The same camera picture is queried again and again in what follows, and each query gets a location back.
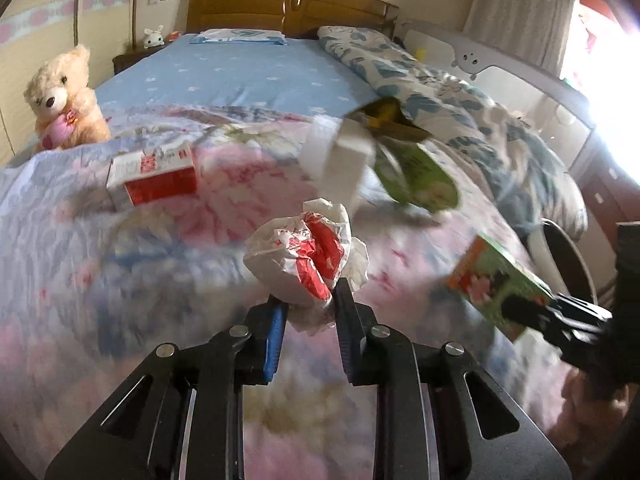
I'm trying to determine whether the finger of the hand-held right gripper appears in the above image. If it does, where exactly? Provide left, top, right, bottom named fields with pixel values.
left=500, top=292, right=613, bottom=361

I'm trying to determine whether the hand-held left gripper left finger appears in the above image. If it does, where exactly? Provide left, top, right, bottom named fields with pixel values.
left=44, top=296, right=290, bottom=480

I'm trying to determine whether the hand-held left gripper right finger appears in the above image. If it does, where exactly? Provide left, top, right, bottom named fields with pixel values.
left=334, top=277, right=573, bottom=480

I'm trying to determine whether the white round trash bin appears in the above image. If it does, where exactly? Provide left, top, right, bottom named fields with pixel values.
left=520, top=217, right=598, bottom=306

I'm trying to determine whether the green and orange box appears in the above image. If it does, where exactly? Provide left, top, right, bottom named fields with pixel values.
left=442, top=234, right=553, bottom=343

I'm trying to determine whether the white red plastic bag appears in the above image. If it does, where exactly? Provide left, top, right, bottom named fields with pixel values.
left=243, top=198, right=370, bottom=336

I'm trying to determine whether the green snack bag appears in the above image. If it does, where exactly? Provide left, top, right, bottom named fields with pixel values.
left=372, top=140, right=461, bottom=213

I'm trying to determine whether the red and white box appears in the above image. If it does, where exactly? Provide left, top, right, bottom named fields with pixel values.
left=106, top=141, right=198, bottom=207

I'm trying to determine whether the olive yellow snack bag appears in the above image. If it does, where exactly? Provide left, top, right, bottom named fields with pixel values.
left=347, top=99, right=433, bottom=145

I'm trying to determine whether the pink floral blanket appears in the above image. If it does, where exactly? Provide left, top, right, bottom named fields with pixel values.
left=0, top=105, right=591, bottom=480

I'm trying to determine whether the white quilt with blue clouds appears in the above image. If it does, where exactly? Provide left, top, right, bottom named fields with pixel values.
left=317, top=25, right=588, bottom=241

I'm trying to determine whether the blue bed sheet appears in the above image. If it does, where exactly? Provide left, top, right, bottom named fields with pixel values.
left=92, top=32, right=381, bottom=116

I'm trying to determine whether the grey patterned curtain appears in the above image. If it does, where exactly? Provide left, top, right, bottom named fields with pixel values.
left=462, top=0, right=581, bottom=78

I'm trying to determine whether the blue patterned pillow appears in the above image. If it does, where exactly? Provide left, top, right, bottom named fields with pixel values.
left=192, top=29, right=288, bottom=47

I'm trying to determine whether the dark wooden nightstand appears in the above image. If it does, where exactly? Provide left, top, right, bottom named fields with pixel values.
left=112, top=45, right=161, bottom=78

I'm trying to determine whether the beige teddy bear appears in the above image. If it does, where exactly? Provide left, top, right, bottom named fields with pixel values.
left=24, top=44, right=112, bottom=153

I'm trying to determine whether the wooden headboard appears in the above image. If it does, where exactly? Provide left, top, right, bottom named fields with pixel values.
left=186, top=0, right=401, bottom=43

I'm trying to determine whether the cream sliding door wardrobe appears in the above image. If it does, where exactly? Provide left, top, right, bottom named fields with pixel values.
left=0, top=0, right=143, bottom=168

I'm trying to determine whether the grey bed guard rail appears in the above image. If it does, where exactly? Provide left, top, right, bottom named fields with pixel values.
left=395, top=19, right=598, bottom=171

